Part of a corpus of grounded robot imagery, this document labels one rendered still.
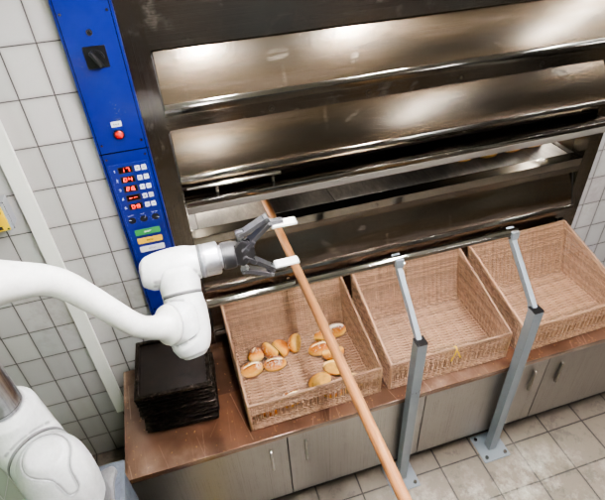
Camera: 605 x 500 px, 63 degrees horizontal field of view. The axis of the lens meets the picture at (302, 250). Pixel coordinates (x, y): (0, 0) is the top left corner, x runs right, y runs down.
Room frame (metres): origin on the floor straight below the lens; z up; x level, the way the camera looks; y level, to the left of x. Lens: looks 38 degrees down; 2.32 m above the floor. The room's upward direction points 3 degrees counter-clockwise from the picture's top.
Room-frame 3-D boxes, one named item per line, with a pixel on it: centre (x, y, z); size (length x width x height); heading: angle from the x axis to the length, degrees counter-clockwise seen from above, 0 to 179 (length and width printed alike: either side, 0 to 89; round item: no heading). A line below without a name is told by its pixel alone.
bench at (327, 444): (1.50, -0.41, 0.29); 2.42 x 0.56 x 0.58; 105
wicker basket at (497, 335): (1.55, -0.53, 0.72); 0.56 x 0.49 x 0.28; 104
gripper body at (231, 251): (1.06, 0.18, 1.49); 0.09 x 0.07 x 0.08; 105
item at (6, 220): (1.38, 1.00, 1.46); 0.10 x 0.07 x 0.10; 105
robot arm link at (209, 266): (1.05, 0.25, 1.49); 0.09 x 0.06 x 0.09; 15
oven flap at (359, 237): (1.80, -0.44, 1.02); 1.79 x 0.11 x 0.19; 105
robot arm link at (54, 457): (0.64, 0.63, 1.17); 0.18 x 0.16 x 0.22; 49
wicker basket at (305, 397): (1.40, 0.04, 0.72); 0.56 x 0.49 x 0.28; 106
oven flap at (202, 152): (1.80, -0.44, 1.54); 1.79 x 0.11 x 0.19; 105
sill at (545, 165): (1.82, -0.44, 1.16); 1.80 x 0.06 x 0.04; 105
